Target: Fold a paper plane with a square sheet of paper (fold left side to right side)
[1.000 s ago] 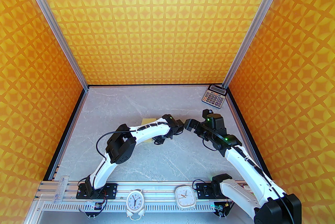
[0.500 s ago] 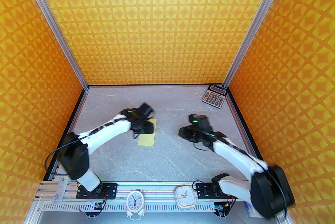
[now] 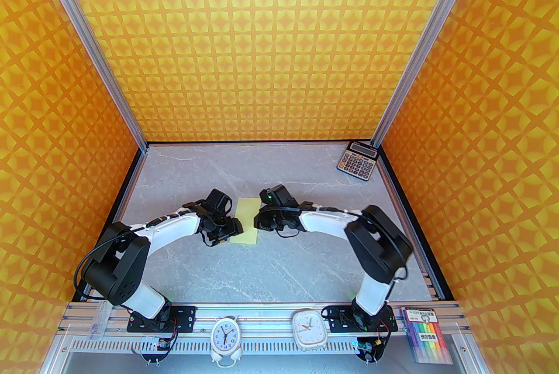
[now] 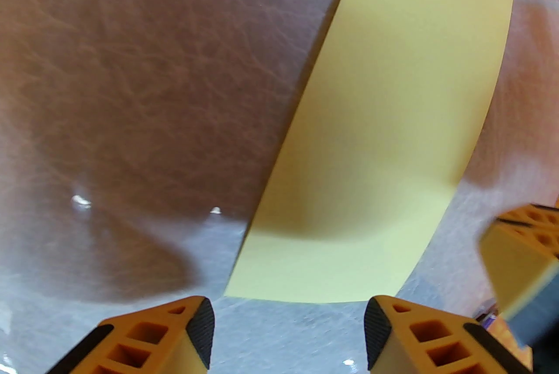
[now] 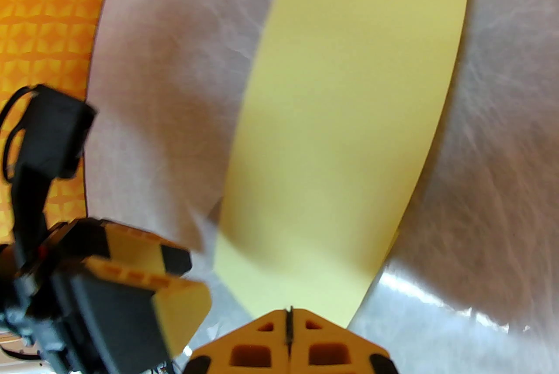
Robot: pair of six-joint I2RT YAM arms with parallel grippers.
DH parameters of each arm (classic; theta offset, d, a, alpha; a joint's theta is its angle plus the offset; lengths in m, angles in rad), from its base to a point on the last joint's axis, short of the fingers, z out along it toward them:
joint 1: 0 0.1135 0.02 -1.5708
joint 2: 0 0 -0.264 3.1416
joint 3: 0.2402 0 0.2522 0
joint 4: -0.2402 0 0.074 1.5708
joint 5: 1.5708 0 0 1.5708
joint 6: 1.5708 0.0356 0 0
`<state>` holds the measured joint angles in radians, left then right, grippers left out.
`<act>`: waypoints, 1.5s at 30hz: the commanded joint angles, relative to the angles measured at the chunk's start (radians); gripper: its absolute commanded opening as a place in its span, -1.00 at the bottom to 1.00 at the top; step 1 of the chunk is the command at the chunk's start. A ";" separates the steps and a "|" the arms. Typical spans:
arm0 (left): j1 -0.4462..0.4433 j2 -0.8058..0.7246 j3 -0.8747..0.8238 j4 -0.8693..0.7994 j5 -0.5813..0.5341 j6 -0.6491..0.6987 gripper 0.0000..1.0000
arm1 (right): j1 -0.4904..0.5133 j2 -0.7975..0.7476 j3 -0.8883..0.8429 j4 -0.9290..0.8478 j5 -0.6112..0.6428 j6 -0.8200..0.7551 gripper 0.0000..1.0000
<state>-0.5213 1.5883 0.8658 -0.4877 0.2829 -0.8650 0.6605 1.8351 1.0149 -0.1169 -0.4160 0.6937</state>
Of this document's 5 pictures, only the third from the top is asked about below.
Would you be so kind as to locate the clear plastic pen case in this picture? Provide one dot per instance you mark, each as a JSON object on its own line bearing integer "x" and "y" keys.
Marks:
{"x": 101, "y": 320}

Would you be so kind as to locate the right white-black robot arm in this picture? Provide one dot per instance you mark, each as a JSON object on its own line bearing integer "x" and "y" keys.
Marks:
{"x": 327, "y": 224}

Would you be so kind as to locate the aluminium mounting rail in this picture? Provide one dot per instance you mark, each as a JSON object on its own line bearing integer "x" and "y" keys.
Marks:
{"x": 262, "y": 322}

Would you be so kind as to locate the aluminium frame post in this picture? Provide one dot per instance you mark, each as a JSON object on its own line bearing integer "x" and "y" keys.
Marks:
{"x": 98, "y": 58}
{"x": 419, "y": 58}

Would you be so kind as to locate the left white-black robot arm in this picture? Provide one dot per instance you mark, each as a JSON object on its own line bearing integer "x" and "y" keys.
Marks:
{"x": 174, "y": 228}

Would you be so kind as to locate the round white alarm clock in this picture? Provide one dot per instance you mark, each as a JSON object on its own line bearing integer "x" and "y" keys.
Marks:
{"x": 225, "y": 335}

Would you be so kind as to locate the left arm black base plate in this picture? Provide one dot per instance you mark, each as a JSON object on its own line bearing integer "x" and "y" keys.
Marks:
{"x": 185, "y": 317}

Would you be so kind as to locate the gold and black calculator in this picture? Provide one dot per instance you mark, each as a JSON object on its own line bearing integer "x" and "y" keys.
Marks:
{"x": 356, "y": 162}

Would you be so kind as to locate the square white alarm clock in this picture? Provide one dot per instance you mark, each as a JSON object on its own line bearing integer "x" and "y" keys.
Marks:
{"x": 308, "y": 328}

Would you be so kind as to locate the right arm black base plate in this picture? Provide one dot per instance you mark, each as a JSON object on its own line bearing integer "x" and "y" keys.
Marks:
{"x": 338, "y": 322}

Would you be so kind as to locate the pack of coloured highlighters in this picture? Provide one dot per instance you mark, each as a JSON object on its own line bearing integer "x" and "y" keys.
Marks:
{"x": 426, "y": 333}

